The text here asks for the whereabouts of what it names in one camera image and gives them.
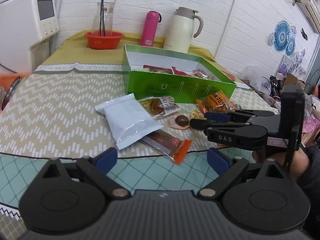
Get yellow jelly cup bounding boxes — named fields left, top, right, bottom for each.
left=190, top=110, right=205, bottom=120

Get orange peanut snack bag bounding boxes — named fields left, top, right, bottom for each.
left=196, top=90, right=237, bottom=114

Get white snack bag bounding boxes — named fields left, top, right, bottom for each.
left=95, top=93, right=163, bottom=150

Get red nut mix packet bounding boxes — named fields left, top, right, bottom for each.
left=172, top=66, right=190, bottom=76

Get right human hand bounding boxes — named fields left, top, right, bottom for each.
left=252, top=147, right=319, bottom=181

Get chocolate ball candy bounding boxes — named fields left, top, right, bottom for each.
left=168, top=115, right=189, bottom=130

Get brown orange snack bar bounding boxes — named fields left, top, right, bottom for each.
left=141, top=129, right=192, bottom=164

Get small brown snack packet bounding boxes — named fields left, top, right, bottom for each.
left=138, top=96, right=180, bottom=118

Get brown wrapped snack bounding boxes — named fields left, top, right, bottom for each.
left=191, top=69, right=215, bottom=80

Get chevron patterned table mat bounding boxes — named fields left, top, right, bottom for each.
left=0, top=61, right=279, bottom=159

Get dark red snack packet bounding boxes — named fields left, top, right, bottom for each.
left=143, top=65, right=173, bottom=74

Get green cardboard box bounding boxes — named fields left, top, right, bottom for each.
left=122, top=44, right=236, bottom=103

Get white thermos jug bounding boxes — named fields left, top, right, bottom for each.
left=163, top=7, right=203, bottom=53

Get pink thermos bottle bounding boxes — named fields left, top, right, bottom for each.
left=140, top=11, right=162, bottom=47

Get yellow tablecloth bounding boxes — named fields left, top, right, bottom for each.
left=42, top=30, right=216, bottom=66

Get red plastic basket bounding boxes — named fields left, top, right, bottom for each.
left=84, top=31, right=125, bottom=50

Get glass carafe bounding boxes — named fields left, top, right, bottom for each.
left=91, top=2, right=114, bottom=36

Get black straw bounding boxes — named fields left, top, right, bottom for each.
left=99, top=0, right=105, bottom=36

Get white water dispenser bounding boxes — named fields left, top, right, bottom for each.
left=1, top=0, right=60, bottom=74

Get blue decorative wall plates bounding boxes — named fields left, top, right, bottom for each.
left=267, top=20, right=306, bottom=61

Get wall air conditioner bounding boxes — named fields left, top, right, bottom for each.
left=291, top=0, right=320, bottom=34

